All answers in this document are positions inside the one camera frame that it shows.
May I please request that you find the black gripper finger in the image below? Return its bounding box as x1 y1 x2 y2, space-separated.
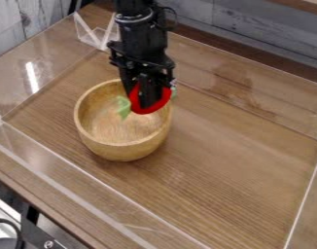
138 73 171 108
119 68 139 97

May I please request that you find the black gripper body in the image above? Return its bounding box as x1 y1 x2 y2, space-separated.
109 18 175 78

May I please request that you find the red plush tomato toy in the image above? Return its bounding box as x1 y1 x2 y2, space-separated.
114 85 171 120

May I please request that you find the wooden bowl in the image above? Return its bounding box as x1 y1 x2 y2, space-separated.
72 79 173 161

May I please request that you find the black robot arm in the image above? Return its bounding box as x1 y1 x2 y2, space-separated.
109 0 175 115

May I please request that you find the green rectangular block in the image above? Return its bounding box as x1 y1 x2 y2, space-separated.
170 86 178 99

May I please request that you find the clear acrylic corner bracket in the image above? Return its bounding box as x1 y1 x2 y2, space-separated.
72 13 119 51

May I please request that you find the black table leg bracket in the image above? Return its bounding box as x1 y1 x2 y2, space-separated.
22 203 67 249

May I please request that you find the black cable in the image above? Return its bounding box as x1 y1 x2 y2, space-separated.
0 218 23 249

